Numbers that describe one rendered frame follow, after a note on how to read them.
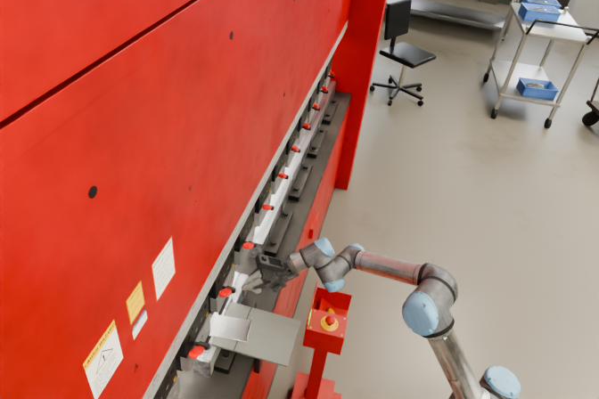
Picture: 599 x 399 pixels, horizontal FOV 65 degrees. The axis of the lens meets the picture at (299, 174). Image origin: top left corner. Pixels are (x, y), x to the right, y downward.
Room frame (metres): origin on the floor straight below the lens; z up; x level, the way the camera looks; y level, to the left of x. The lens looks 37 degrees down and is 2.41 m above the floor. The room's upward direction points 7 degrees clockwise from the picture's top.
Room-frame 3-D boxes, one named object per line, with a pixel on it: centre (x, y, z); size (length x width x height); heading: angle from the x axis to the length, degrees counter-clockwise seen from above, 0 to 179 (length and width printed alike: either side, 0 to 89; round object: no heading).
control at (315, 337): (1.22, -0.19, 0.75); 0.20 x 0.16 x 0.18; 171
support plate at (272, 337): (0.95, 0.08, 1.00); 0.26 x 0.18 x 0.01; 80
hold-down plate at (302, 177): (1.95, -0.01, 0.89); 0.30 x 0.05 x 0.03; 170
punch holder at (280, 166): (1.54, 0.12, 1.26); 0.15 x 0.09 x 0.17; 170
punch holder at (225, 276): (0.95, 0.23, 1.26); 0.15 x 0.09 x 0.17; 170
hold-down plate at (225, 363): (1.00, 0.16, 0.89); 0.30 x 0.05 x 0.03; 170
